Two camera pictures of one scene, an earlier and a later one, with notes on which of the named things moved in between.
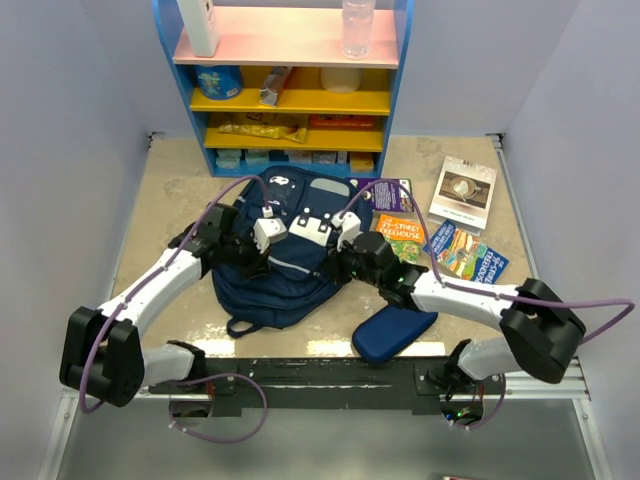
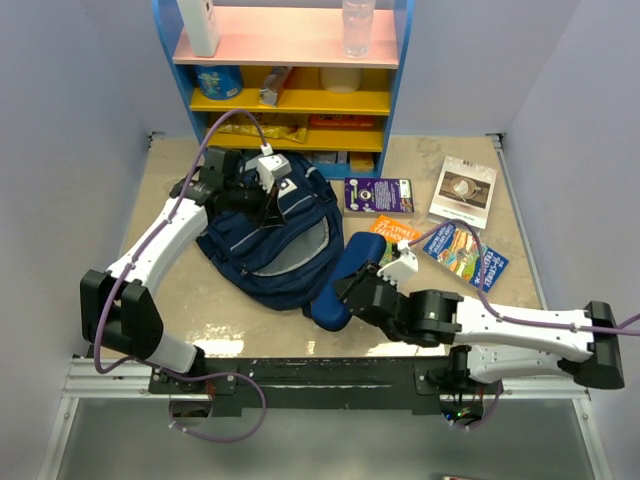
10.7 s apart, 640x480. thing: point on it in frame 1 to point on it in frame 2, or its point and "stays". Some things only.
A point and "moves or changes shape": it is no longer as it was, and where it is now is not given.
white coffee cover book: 464,192 stays
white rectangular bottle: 201,21 stays
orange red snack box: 341,121 stays
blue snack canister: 220,82 stays
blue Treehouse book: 466,255 stays
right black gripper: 332,264 to 368,272
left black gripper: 258,262 to 269,210
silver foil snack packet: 273,83 stays
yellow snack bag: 295,134 stays
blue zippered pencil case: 384,336 to 329,311
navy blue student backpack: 309,220 moves or changes shape
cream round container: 341,79 stays
